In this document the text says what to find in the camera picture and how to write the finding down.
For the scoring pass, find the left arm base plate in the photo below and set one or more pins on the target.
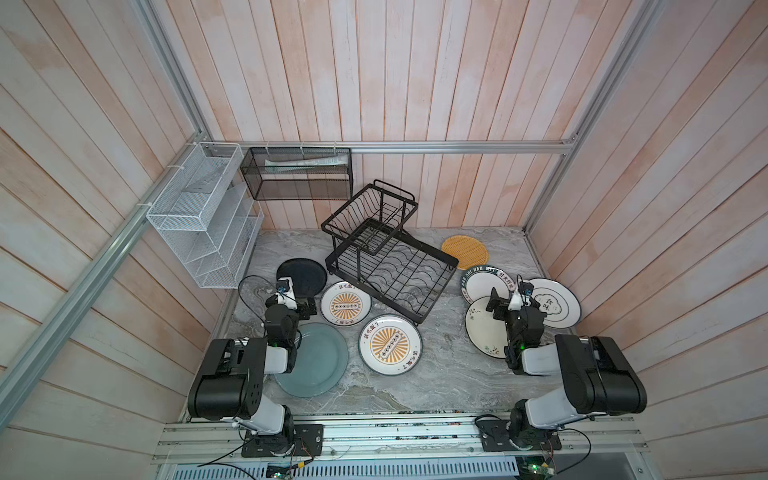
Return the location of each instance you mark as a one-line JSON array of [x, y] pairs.
[[301, 440]]

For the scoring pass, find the orange sunburst plate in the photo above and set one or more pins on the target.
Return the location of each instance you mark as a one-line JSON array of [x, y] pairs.
[[390, 345], [343, 304]]

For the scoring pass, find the white plate cloud outline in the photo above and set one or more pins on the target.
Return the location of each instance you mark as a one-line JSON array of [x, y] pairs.
[[559, 303]]

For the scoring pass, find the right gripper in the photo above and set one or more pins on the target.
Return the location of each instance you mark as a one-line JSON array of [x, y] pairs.
[[505, 305]]

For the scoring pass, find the cream floral plate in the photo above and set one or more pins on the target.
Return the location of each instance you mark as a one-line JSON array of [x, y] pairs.
[[486, 333]]

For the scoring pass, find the yellow woven round trivet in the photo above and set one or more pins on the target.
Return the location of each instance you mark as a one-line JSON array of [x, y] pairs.
[[469, 251]]

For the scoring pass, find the black round plate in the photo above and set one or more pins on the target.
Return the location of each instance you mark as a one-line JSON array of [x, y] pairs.
[[308, 276]]

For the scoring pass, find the aluminium front rail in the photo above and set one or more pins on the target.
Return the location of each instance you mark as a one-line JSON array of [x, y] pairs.
[[390, 436]]

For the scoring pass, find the grey-green plain plate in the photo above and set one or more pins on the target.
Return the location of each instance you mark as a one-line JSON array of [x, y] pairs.
[[321, 362]]

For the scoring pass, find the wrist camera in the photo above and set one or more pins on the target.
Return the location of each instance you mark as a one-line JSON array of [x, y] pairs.
[[285, 293], [522, 296]]

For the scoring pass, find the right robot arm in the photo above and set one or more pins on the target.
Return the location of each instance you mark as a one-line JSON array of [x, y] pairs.
[[597, 379]]

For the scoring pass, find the black mesh wall basket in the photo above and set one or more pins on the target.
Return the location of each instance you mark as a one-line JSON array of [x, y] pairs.
[[298, 173]]

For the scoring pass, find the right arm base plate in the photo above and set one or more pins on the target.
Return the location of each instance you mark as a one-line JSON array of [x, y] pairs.
[[502, 435]]

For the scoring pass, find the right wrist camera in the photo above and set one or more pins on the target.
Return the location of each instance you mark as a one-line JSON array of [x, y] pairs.
[[522, 296]]

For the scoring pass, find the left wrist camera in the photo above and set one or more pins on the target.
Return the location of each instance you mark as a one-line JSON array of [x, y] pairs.
[[285, 293]]

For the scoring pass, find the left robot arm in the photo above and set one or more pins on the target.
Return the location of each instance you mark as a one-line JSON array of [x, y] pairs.
[[229, 383]]

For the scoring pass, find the white plate green patterned rim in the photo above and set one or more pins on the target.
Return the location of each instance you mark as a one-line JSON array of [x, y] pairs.
[[478, 281]]

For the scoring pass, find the black wire dish rack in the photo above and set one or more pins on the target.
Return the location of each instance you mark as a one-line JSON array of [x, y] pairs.
[[373, 252]]

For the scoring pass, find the white mesh wall shelf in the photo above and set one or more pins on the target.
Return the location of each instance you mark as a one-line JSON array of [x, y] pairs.
[[207, 220]]

